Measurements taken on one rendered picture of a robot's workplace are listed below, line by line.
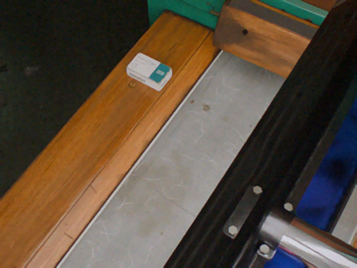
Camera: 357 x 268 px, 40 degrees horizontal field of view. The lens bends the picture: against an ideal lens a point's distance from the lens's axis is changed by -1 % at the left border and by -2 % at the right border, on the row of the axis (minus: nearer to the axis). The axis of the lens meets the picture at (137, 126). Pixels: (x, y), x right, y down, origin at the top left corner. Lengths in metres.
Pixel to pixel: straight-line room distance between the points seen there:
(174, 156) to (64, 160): 0.16
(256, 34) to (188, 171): 0.22
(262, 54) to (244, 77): 0.08
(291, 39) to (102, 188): 0.33
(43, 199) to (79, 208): 0.05
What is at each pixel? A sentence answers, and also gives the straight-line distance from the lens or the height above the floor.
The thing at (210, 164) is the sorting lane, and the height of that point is 0.74.
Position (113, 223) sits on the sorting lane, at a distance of 0.67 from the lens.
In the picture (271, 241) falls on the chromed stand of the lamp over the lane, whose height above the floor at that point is 1.12.
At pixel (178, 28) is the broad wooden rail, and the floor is 0.76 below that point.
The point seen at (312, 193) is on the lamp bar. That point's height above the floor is 1.09.
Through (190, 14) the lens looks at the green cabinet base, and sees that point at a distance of 0.84.
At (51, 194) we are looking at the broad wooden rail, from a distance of 0.68.
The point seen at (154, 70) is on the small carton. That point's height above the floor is 0.79.
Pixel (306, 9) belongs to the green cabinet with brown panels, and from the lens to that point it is 0.72.
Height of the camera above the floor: 1.37
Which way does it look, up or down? 58 degrees down
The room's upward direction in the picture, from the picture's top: 8 degrees counter-clockwise
